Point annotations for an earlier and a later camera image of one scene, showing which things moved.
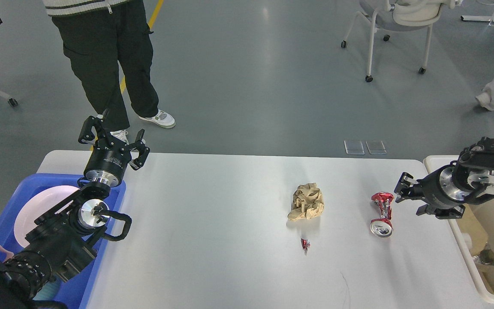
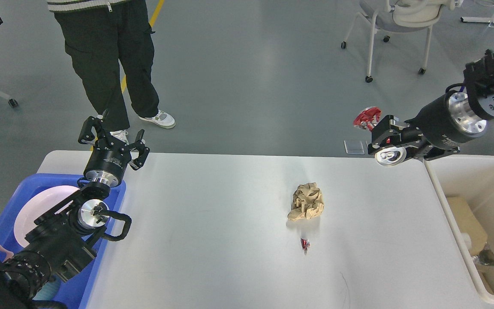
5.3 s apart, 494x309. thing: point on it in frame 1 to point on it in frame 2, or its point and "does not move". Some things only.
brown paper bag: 474,233 does not move
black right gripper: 439,188 to 437,130
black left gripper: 109,158 does not move
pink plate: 36,205 does not move
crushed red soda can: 382,227 to 365,118
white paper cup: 468,240 does not move
